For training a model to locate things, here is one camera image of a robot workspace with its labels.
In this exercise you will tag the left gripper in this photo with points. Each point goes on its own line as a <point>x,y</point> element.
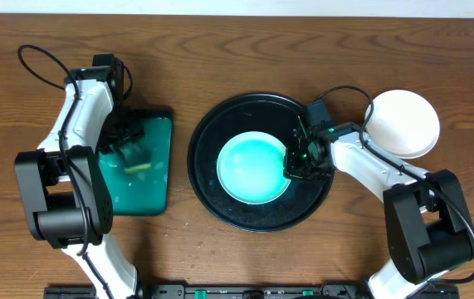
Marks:
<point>125,135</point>

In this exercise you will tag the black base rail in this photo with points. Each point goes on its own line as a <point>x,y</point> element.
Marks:
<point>328,290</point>

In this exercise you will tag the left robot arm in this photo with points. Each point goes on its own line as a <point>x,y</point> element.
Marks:
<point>65,197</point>

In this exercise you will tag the white plate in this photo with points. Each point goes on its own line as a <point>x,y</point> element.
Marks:
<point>404,123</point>

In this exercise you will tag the black rectangular sponge tray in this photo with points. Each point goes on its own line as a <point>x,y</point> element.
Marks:
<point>143,193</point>

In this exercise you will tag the round black tray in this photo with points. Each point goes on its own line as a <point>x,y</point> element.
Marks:
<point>276,115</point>

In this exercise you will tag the mint plate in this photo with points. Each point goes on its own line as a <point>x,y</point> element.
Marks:
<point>250,168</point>

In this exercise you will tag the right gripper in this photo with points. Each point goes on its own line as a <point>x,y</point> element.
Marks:
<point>299,167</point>

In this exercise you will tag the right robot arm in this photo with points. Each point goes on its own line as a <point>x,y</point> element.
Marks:
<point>428,225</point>

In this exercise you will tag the yellow green sponge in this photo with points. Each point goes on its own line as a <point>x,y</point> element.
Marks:
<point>135,158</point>

